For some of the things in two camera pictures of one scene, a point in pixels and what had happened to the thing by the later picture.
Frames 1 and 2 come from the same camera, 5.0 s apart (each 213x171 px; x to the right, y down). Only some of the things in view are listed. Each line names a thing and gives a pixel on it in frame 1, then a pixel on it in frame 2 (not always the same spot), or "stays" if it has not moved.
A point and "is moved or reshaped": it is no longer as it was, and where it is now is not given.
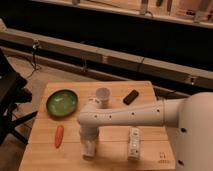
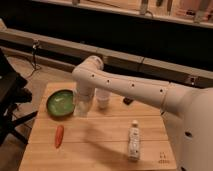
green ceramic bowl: [62, 103] stays
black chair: [14, 90] stays
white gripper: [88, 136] -> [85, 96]
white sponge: [88, 148] is moved or reshaped
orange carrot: [59, 135] stays
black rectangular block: [131, 97] stays
